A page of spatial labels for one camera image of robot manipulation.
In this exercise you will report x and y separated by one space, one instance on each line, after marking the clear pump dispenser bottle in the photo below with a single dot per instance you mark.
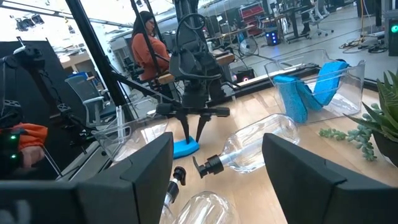
258 140
179 173
205 208

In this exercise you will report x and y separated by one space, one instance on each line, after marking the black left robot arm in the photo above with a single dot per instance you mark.
189 62

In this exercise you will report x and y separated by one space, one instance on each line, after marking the black floor fan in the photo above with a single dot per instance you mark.
248 46

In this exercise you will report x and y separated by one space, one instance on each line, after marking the black computer green light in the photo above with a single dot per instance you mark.
393 37

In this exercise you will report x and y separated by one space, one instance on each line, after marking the person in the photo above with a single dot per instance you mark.
306 15
146 53

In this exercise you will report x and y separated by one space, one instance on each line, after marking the black partition panel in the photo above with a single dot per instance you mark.
31 87

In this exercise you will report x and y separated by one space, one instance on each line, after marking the red shelf rack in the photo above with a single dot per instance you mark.
250 15

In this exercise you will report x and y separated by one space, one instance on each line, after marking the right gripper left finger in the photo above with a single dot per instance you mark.
124 199

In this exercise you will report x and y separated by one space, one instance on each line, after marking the black device blue lights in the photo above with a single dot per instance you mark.
272 38

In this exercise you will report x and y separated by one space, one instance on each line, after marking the black device red light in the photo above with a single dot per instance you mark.
244 75

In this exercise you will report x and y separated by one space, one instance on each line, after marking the wooden workbench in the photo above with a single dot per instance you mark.
225 59

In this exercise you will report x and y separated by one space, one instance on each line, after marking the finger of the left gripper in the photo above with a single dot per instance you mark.
185 127
202 123

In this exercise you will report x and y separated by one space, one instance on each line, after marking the clear plastic bin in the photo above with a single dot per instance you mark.
130 133
351 99

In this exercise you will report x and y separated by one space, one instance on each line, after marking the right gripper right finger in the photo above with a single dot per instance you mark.
311 193

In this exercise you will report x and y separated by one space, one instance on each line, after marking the potted green succulent plant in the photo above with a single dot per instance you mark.
388 124

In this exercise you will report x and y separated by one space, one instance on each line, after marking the grey blue office chair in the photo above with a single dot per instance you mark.
87 93

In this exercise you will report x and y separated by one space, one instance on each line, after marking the white office chair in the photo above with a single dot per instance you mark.
321 15

